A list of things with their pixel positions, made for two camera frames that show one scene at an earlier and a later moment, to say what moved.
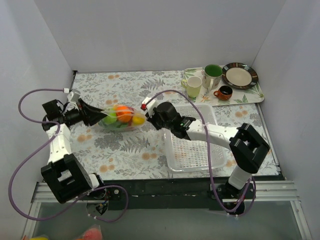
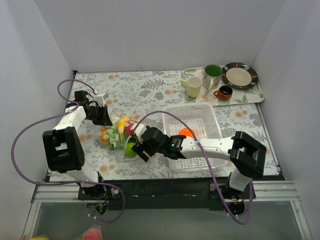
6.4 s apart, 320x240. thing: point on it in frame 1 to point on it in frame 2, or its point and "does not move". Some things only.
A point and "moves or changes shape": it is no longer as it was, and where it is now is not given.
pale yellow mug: (193, 85) does not move
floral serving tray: (224, 95) does not move
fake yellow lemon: (138, 120) to (104, 136)
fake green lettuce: (117, 125) to (114, 142)
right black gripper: (152, 119) to (142, 147)
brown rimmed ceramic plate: (239, 75) does not move
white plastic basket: (184, 155) does not move
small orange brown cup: (224, 93) does not move
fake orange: (124, 114) moves or changes shape
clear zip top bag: (121, 117) to (116, 136)
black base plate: (177, 194) does not move
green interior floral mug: (212, 76) does not move
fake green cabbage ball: (111, 118) to (128, 151)
